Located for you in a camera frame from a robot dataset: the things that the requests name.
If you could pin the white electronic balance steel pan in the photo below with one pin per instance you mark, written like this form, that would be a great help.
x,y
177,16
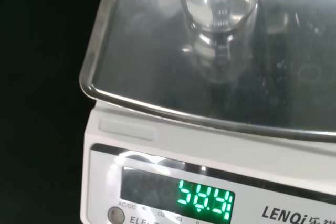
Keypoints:
x,y
210,134

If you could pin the black cloth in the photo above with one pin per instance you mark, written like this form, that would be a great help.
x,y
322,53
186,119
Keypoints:
x,y
39,103

